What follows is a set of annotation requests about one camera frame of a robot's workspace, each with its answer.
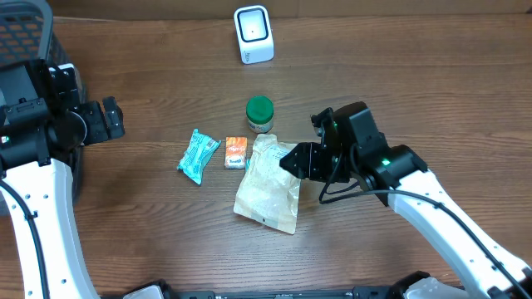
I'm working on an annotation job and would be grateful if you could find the teal snack packet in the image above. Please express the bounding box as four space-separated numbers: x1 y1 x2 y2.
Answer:
177 129 221 185

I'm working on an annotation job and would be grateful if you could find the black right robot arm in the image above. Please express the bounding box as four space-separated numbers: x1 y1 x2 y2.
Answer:
279 101 531 298

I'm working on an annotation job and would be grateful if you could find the orange snack packet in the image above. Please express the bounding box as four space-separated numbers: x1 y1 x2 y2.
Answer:
224 136 248 169

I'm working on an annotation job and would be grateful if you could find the white pouch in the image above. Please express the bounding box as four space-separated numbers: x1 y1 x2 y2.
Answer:
234 134 301 234

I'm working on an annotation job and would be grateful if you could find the white barcode scanner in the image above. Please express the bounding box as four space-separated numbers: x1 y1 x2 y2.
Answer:
234 5 274 65

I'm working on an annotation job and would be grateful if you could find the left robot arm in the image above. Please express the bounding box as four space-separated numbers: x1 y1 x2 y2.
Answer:
1 59 125 298

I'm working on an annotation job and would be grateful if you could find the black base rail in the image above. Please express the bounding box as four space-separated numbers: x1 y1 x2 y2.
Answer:
175 286 406 299

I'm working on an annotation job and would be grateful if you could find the grey plastic mesh basket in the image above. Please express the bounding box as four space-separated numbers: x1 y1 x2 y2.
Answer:
0 0 88 217

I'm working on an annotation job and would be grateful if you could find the green round lid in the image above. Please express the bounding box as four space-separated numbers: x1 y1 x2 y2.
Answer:
246 96 274 134

